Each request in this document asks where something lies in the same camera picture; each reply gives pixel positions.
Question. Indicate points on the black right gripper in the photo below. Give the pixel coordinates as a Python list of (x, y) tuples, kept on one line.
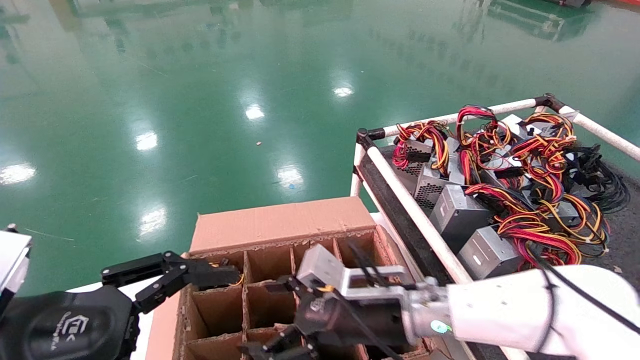
[(350, 320)]

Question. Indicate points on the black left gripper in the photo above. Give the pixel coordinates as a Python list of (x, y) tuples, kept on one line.
[(60, 330)]

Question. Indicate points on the cardboard box with dividers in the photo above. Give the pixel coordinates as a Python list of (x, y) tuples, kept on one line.
[(280, 222)]

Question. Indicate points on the grey power supply unit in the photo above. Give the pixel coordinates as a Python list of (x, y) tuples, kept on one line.
[(322, 267)]

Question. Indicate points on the grey mesh power supply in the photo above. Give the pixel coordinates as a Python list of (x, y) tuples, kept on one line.
[(419, 145), (430, 190)]

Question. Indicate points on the grey metal power supply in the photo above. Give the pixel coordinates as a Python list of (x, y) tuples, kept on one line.
[(454, 165), (487, 255), (515, 125), (567, 212), (457, 215)]

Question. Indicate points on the small cardboard scrap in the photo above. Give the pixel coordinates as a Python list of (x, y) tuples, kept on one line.
[(617, 269)]

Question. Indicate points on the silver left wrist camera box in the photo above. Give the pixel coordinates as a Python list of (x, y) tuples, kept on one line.
[(12, 255)]

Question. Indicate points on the white pipe cart frame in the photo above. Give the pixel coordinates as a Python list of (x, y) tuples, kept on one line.
[(415, 210)]

